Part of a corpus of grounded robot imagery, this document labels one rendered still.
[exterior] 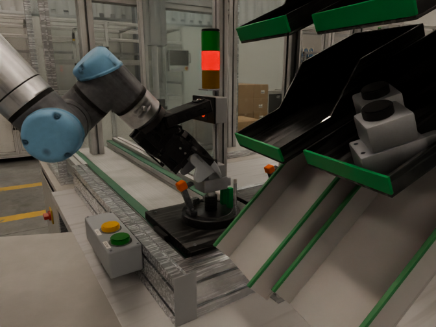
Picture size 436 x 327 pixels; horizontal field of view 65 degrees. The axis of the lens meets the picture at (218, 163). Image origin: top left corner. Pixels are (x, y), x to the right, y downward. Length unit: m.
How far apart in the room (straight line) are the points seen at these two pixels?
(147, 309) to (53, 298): 0.20
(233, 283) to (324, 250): 0.26
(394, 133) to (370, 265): 0.19
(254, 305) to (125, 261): 0.27
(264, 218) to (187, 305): 0.21
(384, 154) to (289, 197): 0.26
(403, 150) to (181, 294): 0.44
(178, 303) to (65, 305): 0.24
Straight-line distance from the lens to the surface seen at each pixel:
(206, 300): 0.71
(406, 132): 0.38
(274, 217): 0.61
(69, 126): 0.51
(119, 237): 0.76
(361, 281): 0.49
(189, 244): 0.71
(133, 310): 0.74
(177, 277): 0.63
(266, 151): 0.48
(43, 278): 0.90
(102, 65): 0.64
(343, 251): 0.52
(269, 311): 0.73
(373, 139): 0.37
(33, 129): 0.52
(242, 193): 0.99
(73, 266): 0.92
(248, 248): 0.60
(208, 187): 0.78
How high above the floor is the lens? 1.30
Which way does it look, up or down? 15 degrees down
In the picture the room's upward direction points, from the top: straight up
